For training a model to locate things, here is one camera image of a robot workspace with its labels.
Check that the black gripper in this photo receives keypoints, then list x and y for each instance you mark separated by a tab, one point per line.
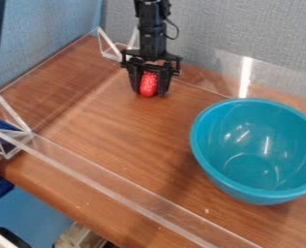
151	57

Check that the clear acrylic barrier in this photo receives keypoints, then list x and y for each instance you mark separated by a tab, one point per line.
105	154

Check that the red toy strawberry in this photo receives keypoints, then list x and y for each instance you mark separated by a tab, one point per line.
149	84

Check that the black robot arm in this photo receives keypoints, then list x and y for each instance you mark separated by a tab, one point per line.
153	13

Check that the black and white object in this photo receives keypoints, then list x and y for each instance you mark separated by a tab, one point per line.
10	240

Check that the blue plastic bowl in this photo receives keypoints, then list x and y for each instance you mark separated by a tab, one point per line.
249	142

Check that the beige object under table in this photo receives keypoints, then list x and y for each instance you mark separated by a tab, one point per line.
79	237

